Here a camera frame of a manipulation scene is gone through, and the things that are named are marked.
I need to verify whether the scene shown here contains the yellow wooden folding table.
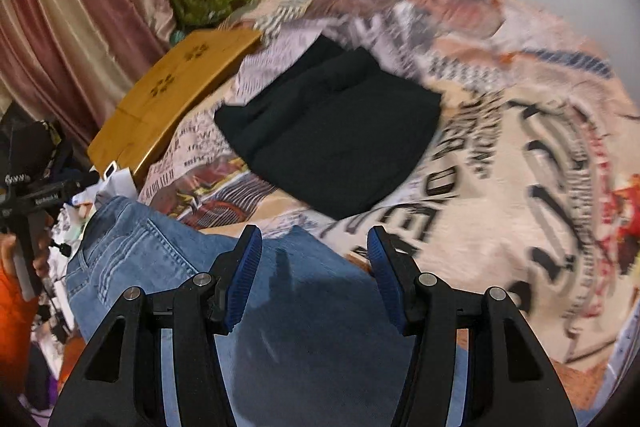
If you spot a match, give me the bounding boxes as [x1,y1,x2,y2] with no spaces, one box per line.
[87,29,263,188]

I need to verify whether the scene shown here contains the pink striped curtain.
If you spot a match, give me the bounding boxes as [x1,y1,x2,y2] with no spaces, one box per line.
[0,0,178,148]

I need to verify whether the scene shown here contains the blue jeans pants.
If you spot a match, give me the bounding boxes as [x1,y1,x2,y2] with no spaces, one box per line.
[65,196,471,427]

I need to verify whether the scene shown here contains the black folded pants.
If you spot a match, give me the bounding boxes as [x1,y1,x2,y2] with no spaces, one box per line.
[214,36,443,221]

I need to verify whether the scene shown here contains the printed blanket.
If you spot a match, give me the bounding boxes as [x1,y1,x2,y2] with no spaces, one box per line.
[137,0,640,413]

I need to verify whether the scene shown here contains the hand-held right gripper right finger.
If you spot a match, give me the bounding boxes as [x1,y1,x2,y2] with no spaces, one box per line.
[366,226,593,427]

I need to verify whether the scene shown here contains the white bag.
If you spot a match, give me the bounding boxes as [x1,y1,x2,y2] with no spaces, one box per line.
[97,162,138,202]

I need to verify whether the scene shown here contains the person's left hand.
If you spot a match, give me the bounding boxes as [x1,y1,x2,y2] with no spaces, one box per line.
[0,214,53,280]

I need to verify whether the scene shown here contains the person's left forearm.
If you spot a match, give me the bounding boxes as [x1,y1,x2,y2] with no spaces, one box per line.
[0,264,41,408]

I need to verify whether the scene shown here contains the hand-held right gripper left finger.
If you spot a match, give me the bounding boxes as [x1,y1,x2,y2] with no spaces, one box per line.
[48,224,263,427]

